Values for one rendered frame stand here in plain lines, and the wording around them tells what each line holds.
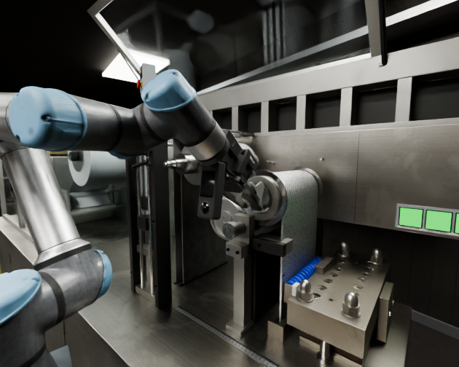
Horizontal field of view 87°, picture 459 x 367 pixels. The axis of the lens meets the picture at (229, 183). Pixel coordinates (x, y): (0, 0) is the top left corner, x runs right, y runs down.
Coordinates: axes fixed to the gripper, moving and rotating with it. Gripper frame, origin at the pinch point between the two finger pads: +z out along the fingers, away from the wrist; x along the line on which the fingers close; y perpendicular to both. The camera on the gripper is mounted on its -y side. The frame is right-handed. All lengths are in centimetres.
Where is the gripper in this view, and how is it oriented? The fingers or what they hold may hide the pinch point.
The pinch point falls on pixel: (250, 208)
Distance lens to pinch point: 60.6
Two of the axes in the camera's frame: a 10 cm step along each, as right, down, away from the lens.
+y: 4.1, -8.1, 4.1
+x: -7.7, -0.7, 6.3
